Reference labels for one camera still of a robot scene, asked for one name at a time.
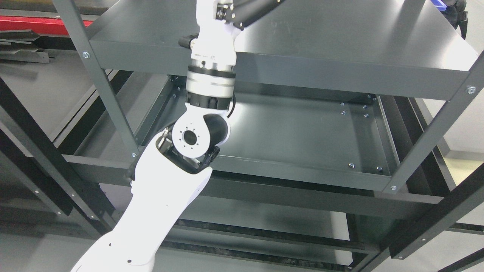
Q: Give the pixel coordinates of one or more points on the black metal rack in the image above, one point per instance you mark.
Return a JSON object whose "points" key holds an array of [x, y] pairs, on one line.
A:
{"points": [[87, 200]]}

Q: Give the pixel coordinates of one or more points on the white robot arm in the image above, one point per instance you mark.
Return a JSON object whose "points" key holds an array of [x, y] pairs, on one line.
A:
{"points": [[171, 172]]}

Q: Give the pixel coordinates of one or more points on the dark grey metal shelf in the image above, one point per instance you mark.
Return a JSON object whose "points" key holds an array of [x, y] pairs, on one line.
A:
{"points": [[327, 95]]}

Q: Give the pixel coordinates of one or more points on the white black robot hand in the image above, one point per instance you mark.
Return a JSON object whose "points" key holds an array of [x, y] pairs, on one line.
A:
{"points": [[220, 22]]}

